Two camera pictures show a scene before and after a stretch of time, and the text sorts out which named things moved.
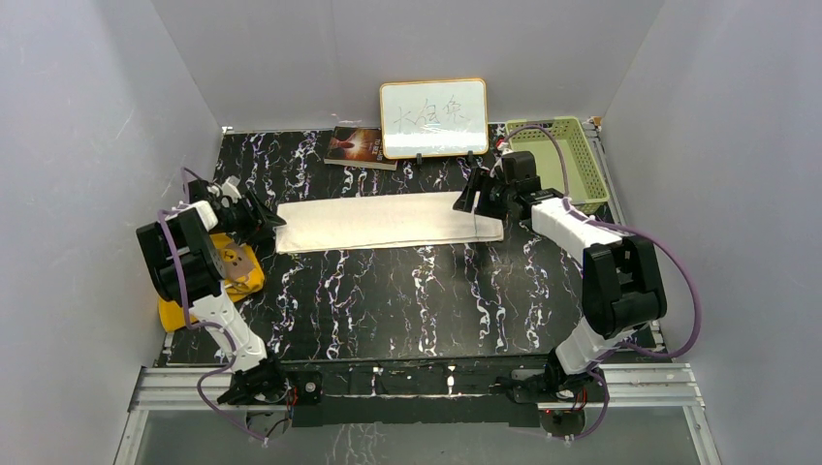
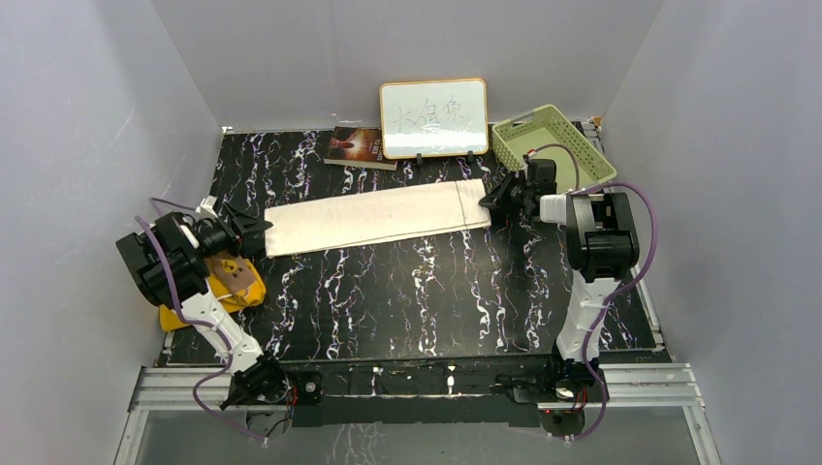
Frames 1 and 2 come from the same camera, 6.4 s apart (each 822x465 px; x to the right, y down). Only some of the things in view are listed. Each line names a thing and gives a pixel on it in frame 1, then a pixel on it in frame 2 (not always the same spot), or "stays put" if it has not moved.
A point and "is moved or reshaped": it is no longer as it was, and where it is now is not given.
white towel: [383, 221] is moved or reshaped
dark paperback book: [358, 146] stays put
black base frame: [482, 392] stays put
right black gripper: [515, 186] → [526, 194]
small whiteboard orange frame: [434, 118] stays put
